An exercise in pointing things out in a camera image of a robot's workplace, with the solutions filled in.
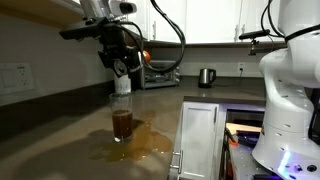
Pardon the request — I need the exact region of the silver corner cabinet handle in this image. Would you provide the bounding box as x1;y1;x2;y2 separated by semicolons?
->
169;150;184;175

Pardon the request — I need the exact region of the white wall outlet plate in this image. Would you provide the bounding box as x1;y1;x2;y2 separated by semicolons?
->
0;63;35;96

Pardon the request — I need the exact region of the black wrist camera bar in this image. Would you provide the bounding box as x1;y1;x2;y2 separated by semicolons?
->
59;17;112;42

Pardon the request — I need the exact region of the wooden board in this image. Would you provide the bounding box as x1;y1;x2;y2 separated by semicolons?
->
225;122;263;135

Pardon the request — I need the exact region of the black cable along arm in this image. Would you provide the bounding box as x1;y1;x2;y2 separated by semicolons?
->
260;0;320;44

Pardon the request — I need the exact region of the brown spilled drink puddle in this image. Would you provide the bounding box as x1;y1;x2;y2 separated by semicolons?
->
87;118;175;164

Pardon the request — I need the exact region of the steel electric kettle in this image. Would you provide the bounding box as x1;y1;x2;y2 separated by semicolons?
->
198;67;217;89

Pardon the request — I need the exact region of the black and orange clamp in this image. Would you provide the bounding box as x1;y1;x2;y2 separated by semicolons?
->
224;128;240;148

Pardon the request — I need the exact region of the black camera on stand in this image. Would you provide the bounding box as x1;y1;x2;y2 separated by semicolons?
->
238;28;280;57

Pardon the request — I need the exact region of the tall clear glass cup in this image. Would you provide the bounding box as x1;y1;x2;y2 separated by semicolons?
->
108;93;135;144

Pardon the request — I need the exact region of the black kettle cord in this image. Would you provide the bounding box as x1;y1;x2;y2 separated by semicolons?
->
213;69;244;88

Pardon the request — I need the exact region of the small brown glass cup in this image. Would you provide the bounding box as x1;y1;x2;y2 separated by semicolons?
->
111;109;134;141

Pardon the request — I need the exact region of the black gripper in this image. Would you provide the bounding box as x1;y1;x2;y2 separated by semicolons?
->
97;22;145;75

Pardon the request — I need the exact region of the silver toaster oven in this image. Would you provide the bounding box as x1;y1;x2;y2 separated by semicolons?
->
139;59;182;90

